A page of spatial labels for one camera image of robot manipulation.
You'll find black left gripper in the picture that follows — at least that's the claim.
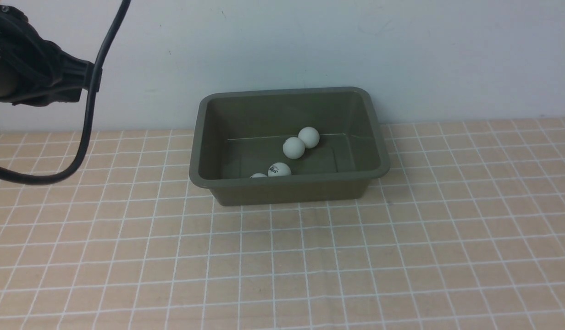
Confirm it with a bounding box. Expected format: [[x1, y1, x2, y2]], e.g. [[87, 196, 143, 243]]
[[0, 5, 101, 107]]

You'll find white logo ping-pong ball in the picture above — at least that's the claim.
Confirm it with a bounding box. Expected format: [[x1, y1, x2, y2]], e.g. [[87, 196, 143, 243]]
[[282, 137, 306, 160]]

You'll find olive green plastic bin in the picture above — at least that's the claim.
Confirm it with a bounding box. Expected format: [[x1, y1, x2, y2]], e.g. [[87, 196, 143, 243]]
[[189, 87, 391, 206]]

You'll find beige checkered tablecloth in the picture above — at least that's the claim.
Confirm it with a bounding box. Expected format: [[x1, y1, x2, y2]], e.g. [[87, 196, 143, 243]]
[[0, 118, 565, 330]]

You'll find black camera cable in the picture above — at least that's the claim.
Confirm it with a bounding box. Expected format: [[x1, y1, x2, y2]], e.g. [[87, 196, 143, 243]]
[[0, 0, 132, 185]]

